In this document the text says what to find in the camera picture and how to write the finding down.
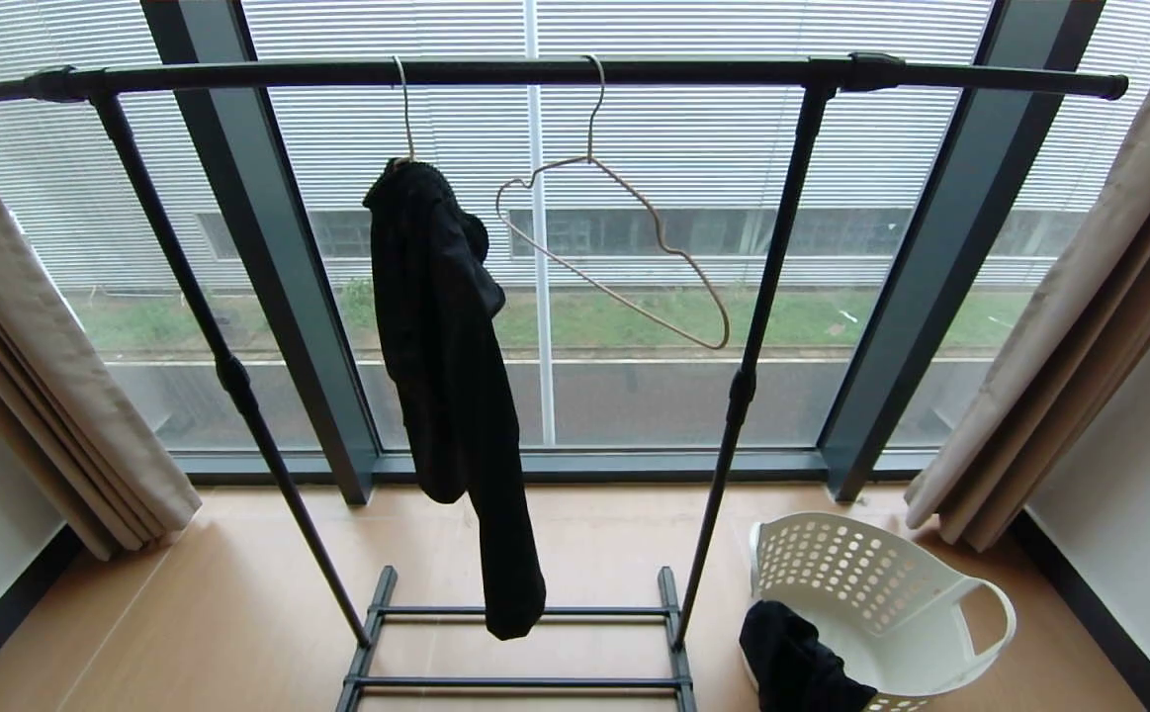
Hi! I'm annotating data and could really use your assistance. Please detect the black garment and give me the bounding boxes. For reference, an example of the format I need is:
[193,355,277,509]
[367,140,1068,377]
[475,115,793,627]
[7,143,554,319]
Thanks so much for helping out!
[739,599,878,712]
[364,158,547,641]

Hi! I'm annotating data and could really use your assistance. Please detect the white laundry basket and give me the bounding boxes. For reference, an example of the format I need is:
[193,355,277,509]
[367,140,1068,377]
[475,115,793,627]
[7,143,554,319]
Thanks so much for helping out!
[748,511,1017,712]

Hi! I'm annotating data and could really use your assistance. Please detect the black clothes rack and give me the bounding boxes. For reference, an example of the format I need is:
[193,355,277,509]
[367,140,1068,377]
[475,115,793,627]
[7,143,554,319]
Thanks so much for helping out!
[0,51,1129,712]

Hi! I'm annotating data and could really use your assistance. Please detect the pink clothes hanger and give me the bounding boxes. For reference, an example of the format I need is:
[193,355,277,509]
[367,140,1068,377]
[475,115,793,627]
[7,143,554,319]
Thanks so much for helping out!
[393,56,418,165]
[495,54,732,351]

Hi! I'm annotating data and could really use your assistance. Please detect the beige curtain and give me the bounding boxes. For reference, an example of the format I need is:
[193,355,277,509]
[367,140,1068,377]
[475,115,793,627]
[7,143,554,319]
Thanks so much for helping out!
[0,109,203,562]
[906,0,1150,553]

